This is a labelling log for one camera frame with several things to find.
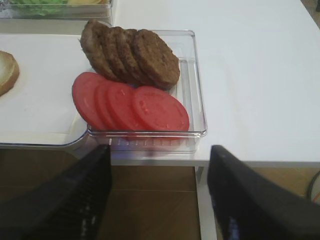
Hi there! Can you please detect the bottom bun half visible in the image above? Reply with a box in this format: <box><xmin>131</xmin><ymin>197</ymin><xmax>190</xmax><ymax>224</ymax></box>
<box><xmin>0</xmin><ymin>50</ymin><xmax>20</xmax><ymax>96</ymax></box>

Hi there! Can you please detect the brown burger patty back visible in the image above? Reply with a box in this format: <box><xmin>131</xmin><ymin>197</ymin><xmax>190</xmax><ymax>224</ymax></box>
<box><xmin>80</xmin><ymin>19</ymin><xmax>120</xmax><ymax>82</ymax></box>

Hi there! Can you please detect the brown burger patty front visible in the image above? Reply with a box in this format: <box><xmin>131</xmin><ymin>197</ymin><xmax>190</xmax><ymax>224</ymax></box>
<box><xmin>132</xmin><ymin>29</ymin><xmax>180</xmax><ymax>90</ymax></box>

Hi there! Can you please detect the clear lettuce and cheese container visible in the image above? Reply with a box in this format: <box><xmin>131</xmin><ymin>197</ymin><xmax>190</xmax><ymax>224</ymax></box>
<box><xmin>0</xmin><ymin>0</ymin><xmax>117</xmax><ymax>35</ymax></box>

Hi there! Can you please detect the red tomato slice front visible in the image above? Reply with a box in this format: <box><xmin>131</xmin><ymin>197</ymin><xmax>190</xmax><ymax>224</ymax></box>
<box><xmin>131</xmin><ymin>86</ymin><xmax>190</xmax><ymax>132</ymax></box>

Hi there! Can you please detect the brown burger patty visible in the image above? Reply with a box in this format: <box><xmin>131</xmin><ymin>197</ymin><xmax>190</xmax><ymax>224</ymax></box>
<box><xmin>115</xmin><ymin>27</ymin><xmax>151</xmax><ymax>86</ymax></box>
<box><xmin>80</xmin><ymin>19</ymin><xmax>120</xmax><ymax>82</ymax></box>
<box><xmin>101</xmin><ymin>27</ymin><xmax>135</xmax><ymax>85</ymax></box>
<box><xmin>132</xmin><ymin>29</ymin><xmax>180</xmax><ymax>90</ymax></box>

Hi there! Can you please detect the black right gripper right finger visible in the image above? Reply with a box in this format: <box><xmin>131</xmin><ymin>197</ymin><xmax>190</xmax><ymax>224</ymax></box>
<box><xmin>208</xmin><ymin>145</ymin><xmax>320</xmax><ymax>240</ymax></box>

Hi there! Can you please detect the black cable on floor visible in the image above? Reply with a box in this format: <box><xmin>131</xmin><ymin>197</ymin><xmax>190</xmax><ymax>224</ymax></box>
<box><xmin>306</xmin><ymin>170</ymin><xmax>320</xmax><ymax>202</ymax></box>

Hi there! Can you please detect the clear patty and tomato container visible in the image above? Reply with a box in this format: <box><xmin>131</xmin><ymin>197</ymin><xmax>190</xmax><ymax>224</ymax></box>
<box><xmin>87</xmin><ymin>30</ymin><xmax>208</xmax><ymax>154</ymax></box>

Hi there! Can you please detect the silver metal tray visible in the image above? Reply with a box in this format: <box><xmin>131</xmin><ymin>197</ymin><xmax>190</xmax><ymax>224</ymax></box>
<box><xmin>0</xmin><ymin>33</ymin><xmax>92</xmax><ymax>147</ymax></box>

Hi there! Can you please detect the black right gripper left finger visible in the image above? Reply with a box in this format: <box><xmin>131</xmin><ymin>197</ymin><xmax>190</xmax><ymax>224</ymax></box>
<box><xmin>0</xmin><ymin>145</ymin><xmax>112</xmax><ymax>240</ymax></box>

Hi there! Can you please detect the green lettuce pile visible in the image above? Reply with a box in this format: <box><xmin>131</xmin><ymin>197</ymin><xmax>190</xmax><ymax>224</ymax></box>
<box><xmin>9</xmin><ymin>0</ymin><xmax>68</xmax><ymax>17</ymax></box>

